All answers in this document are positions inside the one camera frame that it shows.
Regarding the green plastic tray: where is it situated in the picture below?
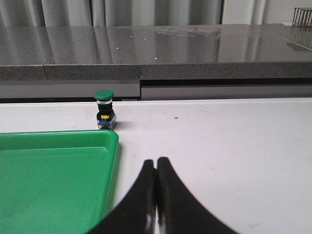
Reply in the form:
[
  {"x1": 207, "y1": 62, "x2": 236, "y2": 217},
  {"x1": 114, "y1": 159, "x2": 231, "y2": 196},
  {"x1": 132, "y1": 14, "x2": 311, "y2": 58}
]
[{"x1": 0, "y1": 130, "x2": 119, "y2": 234}]

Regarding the metal wire rack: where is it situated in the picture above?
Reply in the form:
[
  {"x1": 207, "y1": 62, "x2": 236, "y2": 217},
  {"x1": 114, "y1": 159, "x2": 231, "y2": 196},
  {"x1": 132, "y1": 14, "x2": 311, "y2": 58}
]
[{"x1": 292, "y1": 7, "x2": 312, "y2": 27}]

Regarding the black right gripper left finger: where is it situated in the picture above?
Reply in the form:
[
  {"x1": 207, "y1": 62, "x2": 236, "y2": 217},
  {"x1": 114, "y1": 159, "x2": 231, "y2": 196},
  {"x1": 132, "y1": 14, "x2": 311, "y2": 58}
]
[{"x1": 88, "y1": 159, "x2": 156, "y2": 234}]

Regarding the grey pleated curtain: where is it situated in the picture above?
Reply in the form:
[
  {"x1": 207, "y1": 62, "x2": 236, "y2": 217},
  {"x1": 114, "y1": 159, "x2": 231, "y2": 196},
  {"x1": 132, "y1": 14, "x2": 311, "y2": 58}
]
[{"x1": 0, "y1": 0, "x2": 312, "y2": 27}]

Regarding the grey granite counter slab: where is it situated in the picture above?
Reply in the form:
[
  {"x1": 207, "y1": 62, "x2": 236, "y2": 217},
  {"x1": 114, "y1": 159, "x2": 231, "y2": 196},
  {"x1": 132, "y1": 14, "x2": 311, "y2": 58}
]
[{"x1": 0, "y1": 23, "x2": 312, "y2": 102}]

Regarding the green mushroom push button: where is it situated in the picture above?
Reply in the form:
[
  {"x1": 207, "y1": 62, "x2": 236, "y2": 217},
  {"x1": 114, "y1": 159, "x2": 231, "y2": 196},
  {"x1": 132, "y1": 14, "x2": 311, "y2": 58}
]
[{"x1": 94, "y1": 90, "x2": 117, "y2": 130}]

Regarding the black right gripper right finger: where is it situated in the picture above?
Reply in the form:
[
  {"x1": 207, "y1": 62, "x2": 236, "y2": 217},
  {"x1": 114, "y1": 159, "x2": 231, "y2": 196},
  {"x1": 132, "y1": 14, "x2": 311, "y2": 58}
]
[{"x1": 157, "y1": 157, "x2": 236, "y2": 234}]

